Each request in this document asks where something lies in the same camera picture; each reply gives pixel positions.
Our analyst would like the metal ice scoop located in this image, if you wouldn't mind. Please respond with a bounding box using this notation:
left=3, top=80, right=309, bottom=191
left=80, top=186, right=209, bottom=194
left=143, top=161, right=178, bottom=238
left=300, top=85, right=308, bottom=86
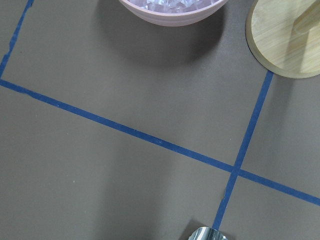
left=188, top=226, right=228, bottom=240

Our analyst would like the pink bowl with ice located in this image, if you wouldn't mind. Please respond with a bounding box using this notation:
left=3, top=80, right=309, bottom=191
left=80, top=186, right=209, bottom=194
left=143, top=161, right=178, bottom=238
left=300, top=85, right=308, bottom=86
left=119, top=0, right=227, bottom=27

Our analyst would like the wooden mug stand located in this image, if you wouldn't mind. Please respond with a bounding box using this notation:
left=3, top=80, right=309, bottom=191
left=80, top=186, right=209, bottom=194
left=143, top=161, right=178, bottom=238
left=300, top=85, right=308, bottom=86
left=245, top=0, right=320, bottom=79

